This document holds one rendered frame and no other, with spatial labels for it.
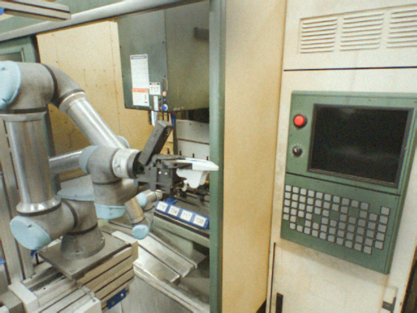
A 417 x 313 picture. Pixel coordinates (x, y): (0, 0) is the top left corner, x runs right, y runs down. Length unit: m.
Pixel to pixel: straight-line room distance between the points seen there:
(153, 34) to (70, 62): 1.24
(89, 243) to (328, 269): 1.04
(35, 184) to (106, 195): 0.25
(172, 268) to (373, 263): 1.03
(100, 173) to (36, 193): 0.26
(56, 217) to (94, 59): 2.22
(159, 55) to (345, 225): 1.32
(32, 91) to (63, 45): 2.02
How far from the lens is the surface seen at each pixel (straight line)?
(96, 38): 3.07
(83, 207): 1.06
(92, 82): 3.00
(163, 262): 1.80
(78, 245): 1.12
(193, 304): 1.41
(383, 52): 1.21
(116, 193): 0.77
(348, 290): 1.52
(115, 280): 1.27
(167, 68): 1.75
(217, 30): 0.93
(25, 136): 0.92
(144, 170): 0.69
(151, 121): 2.08
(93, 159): 0.75
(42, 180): 0.95
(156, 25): 1.83
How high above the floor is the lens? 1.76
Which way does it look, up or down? 16 degrees down
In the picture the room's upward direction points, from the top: straight up
